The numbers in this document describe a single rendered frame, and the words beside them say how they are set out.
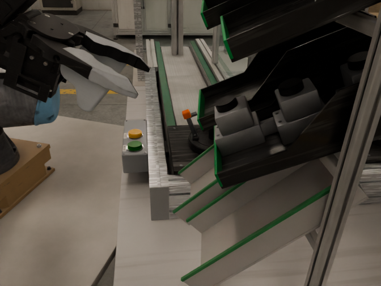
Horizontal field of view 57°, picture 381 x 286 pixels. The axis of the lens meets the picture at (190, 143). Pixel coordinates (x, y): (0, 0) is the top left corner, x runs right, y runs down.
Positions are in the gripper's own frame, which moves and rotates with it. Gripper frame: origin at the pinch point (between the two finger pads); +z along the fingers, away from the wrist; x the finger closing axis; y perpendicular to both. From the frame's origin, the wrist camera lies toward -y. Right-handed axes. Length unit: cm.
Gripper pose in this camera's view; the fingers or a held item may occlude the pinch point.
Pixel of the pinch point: (139, 73)
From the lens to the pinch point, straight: 44.5
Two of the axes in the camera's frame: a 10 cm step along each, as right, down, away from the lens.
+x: -0.5, 5.0, -8.7
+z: 9.0, 4.0, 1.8
